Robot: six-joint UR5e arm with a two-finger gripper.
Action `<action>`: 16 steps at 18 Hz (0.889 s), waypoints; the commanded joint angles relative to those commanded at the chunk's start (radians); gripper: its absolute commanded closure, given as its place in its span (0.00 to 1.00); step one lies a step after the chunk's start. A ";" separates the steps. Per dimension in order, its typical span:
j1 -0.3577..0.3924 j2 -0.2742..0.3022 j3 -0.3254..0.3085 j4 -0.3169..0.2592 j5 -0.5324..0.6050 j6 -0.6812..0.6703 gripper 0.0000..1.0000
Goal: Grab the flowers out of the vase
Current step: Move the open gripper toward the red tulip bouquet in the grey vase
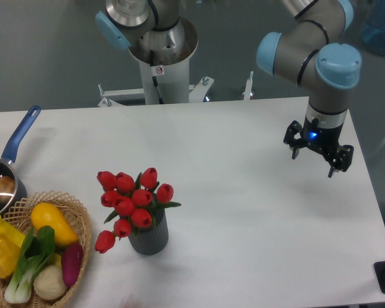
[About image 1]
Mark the red tulip bouquet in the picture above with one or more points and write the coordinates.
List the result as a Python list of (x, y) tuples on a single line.
[(134, 203)]

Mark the grey ribbed vase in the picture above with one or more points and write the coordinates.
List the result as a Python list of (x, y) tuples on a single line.
[(151, 240)]

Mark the purple eggplant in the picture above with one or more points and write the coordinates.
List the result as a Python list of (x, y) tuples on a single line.
[(71, 263)]

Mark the white garlic bulb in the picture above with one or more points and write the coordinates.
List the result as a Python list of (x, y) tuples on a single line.
[(49, 283)]

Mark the green bok choy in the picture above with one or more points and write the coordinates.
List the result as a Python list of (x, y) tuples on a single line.
[(35, 252)]

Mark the yellow bell pepper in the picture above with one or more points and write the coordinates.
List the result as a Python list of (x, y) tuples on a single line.
[(9, 253)]

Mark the brown bread roll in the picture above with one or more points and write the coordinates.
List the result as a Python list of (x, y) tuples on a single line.
[(7, 186)]

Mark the blue handled saucepan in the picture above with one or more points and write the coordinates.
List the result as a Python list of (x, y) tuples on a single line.
[(9, 156)]

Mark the woven wicker basket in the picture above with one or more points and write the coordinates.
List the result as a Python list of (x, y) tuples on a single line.
[(77, 217)]

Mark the second grey robot arm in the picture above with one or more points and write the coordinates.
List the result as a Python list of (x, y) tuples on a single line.
[(123, 23)]

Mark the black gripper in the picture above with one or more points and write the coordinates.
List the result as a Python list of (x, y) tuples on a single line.
[(321, 134)]

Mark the yellow mango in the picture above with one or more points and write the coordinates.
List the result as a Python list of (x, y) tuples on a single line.
[(47, 214)]

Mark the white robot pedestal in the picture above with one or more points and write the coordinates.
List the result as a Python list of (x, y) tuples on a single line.
[(164, 63)]

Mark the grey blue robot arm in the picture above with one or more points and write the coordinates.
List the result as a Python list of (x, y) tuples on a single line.
[(310, 57)]

